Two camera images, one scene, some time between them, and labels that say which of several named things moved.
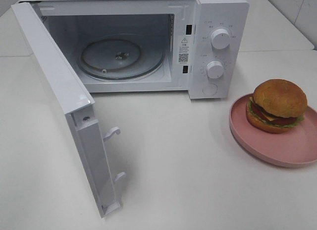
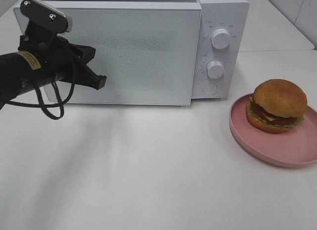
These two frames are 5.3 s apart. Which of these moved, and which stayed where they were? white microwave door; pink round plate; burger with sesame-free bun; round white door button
Moved: white microwave door
Stayed: round white door button; burger with sesame-free bun; pink round plate
